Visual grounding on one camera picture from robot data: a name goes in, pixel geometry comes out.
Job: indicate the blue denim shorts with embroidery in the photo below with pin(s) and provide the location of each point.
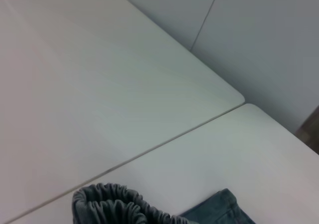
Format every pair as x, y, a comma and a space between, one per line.
112, 206

